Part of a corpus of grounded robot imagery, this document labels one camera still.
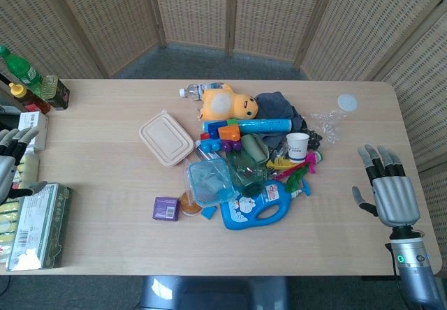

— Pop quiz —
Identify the small purple box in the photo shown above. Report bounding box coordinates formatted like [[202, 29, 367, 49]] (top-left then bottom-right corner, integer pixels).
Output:
[[152, 196, 181, 223]]

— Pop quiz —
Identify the orange round jelly cup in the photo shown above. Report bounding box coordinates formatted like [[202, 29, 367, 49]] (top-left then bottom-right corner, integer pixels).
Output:
[[179, 191, 203, 217]]

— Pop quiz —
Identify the green transparent plastic bottle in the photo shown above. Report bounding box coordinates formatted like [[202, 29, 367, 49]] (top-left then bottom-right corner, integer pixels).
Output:
[[225, 149, 270, 198]]

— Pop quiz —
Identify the green tissue box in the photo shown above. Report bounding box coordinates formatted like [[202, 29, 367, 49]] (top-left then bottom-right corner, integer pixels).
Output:
[[6, 182, 74, 272]]

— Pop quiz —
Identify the clear plastic water bottle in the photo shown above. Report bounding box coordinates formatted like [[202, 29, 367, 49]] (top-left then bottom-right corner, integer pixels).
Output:
[[179, 82, 224, 101]]

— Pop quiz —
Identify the woven folding screen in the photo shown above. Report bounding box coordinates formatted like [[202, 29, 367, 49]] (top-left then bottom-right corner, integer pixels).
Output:
[[0, 0, 447, 255]]

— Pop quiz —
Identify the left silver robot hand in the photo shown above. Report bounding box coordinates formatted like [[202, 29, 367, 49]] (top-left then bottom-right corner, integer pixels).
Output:
[[0, 127, 48, 205]]

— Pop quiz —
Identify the crumpled clear plastic wrap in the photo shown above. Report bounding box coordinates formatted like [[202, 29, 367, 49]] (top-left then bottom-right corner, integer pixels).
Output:
[[309, 107, 347, 145]]

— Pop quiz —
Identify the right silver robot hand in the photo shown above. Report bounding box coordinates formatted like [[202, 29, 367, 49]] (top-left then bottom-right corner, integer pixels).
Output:
[[351, 144, 421, 228]]

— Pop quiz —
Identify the yellow duck plush toy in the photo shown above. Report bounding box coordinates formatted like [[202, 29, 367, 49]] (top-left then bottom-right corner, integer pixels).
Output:
[[196, 83, 260, 121]]

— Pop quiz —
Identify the white paper cup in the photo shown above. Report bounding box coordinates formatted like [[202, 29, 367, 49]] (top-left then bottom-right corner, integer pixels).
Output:
[[286, 132, 310, 164]]

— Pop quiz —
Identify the colourful toy block train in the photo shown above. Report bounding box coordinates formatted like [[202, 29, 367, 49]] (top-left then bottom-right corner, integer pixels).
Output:
[[199, 121, 243, 154]]

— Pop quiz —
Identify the white round lid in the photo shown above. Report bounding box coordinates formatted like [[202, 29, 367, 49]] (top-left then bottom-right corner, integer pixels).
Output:
[[337, 94, 359, 112]]

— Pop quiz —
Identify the colourful feather shuttlecock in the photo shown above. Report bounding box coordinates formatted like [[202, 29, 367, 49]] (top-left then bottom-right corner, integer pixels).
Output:
[[266, 151, 324, 194]]

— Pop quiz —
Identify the green soda bottle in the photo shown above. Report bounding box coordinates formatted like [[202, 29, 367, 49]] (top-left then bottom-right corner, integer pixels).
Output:
[[0, 45, 43, 94]]

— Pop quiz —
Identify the grey cloth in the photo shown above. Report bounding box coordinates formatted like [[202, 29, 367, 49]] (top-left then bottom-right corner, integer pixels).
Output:
[[255, 91, 308, 149]]

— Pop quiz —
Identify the dark green tea box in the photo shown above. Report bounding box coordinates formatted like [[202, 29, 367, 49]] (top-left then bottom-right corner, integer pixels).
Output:
[[41, 75, 71, 112]]

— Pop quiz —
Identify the beige lidded food container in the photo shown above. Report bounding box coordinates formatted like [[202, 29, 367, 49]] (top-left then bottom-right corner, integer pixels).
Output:
[[138, 110, 195, 168]]

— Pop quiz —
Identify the clear plastic container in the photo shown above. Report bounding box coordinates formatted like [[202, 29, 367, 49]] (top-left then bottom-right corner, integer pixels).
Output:
[[184, 158, 242, 208]]

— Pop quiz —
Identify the yellow capped sauce bottle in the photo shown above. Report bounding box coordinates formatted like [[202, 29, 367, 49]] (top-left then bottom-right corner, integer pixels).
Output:
[[8, 82, 52, 115]]

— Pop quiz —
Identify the green pouch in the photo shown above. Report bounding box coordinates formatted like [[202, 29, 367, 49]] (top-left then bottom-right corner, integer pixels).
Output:
[[240, 133, 270, 164]]

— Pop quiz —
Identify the blue cylindrical tube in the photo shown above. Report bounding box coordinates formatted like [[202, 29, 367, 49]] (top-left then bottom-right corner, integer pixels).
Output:
[[202, 117, 293, 135]]

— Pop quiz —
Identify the white labelled carton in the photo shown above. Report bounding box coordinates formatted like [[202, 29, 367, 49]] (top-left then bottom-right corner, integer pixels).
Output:
[[17, 111, 49, 152]]

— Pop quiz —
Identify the blue detergent bottle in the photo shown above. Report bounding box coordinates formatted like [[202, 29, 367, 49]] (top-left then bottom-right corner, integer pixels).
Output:
[[219, 177, 312, 232]]

